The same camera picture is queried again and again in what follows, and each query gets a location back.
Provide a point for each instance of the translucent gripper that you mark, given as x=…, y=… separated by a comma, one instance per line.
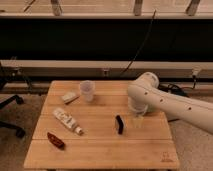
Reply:
x=137, y=121

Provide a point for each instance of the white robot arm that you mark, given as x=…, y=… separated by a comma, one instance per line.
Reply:
x=144, y=91

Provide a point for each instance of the wooden table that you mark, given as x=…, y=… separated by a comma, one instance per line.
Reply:
x=100, y=147

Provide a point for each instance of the clear plastic cup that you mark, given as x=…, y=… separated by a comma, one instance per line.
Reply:
x=87, y=89

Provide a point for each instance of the white tube with cap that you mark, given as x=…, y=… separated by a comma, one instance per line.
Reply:
x=68, y=121

